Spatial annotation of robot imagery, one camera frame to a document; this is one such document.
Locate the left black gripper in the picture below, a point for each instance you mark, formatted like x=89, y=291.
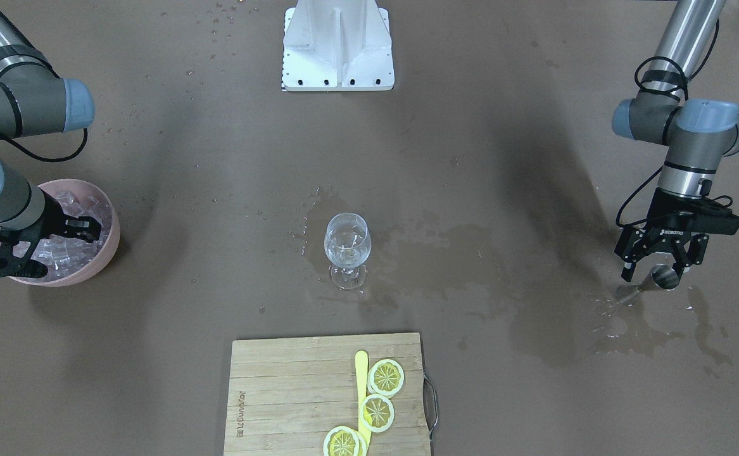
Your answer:
x=665, y=235

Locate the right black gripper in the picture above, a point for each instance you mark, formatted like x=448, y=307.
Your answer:
x=54, y=223

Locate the steel jigger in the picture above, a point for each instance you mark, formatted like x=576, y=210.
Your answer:
x=660, y=278

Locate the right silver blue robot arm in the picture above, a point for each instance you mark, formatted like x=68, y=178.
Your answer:
x=34, y=100

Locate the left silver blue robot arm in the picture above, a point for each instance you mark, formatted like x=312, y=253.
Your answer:
x=698, y=133

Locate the clear wine glass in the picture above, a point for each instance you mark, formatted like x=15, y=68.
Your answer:
x=348, y=245

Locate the pink bowl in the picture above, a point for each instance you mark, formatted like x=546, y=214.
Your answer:
x=69, y=260

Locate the wooden cutting board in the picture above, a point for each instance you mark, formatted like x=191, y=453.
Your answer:
x=285, y=394

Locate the lemon slice one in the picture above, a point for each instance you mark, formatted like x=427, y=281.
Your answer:
x=386, y=378

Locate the yellow plastic knife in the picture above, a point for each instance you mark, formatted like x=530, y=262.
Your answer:
x=361, y=360

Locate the lemon slice two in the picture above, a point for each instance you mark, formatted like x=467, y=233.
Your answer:
x=376, y=413

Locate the lemon slice three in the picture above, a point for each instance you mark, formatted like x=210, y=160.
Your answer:
x=343, y=440

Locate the white pedestal column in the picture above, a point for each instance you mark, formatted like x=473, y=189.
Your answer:
x=341, y=46

